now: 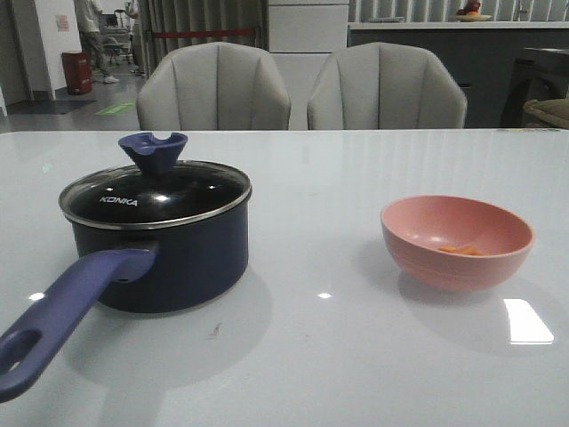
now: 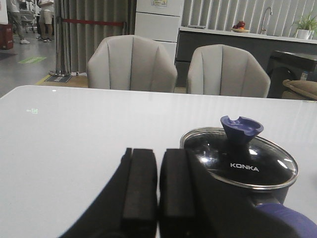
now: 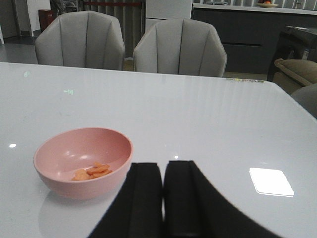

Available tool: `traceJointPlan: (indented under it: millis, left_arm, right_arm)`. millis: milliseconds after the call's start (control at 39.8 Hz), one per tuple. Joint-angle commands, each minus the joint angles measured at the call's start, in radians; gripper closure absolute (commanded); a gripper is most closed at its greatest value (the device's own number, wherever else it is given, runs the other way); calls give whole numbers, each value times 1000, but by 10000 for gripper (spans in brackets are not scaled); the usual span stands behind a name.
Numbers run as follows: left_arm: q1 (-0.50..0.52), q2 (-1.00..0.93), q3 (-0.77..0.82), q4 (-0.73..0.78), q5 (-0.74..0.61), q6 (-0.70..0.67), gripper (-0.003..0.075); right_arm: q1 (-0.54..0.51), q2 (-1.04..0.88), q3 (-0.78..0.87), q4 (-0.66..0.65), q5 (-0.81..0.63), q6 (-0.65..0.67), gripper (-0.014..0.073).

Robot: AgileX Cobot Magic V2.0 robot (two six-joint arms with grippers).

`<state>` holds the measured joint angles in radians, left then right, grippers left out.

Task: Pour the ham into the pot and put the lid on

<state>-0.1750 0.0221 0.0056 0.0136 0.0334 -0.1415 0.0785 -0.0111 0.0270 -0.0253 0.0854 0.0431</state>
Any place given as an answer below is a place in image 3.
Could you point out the grey chair at right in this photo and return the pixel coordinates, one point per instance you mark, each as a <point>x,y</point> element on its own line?
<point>307,98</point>

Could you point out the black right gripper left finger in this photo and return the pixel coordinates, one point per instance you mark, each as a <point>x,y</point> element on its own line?
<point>136,212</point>

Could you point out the white cabinet block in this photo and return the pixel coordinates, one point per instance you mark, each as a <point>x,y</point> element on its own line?
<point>157,10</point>

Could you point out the red trash bin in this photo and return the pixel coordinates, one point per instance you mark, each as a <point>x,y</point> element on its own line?
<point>45,18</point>

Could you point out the dark grey counter cabinet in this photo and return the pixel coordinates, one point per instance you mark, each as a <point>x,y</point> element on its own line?
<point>250,34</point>

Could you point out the pink plastic bowl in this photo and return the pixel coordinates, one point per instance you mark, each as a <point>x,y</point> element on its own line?
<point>59,158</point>

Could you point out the orange ham slices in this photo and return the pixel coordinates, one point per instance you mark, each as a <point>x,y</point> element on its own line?
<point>97,171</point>

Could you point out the right grey upholstered chair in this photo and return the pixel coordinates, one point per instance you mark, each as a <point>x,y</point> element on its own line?
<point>181,46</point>

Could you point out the left grey upholstered chair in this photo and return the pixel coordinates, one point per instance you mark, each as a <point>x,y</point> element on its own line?
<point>85,39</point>

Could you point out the grey upholstered chair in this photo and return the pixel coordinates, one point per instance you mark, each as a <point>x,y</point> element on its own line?
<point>85,39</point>
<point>181,46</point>

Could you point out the dark side table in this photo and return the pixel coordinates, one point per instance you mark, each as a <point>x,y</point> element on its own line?
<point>299,43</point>

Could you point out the fruit plate on counter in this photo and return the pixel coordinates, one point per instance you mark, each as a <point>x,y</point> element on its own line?
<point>266,4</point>

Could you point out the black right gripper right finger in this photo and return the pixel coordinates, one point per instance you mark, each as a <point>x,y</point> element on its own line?
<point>194,208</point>

